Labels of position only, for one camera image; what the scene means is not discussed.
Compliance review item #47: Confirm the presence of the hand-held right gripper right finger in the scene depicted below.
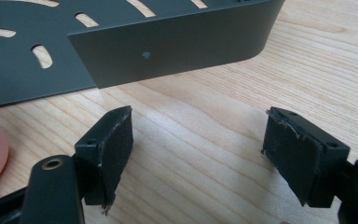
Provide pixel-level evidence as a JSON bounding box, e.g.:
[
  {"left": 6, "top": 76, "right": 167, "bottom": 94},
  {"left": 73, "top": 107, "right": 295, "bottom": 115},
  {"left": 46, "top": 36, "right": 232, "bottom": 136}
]
[{"left": 260, "top": 105, "right": 351, "bottom": 209}]

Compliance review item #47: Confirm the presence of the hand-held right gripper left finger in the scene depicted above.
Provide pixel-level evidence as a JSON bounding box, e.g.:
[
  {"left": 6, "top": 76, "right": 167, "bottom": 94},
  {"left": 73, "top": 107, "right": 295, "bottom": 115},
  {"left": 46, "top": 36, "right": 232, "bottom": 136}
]
[{"left": 74, "top": 105, "right": 135, "bottom": 217}]

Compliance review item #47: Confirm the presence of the black slotted metal rack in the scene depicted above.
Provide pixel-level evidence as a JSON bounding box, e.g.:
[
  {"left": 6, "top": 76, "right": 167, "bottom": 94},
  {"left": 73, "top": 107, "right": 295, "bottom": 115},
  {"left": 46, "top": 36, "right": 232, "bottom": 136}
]
[{"left": 0, "top": 0, "right": 287, "bottom": 110}]

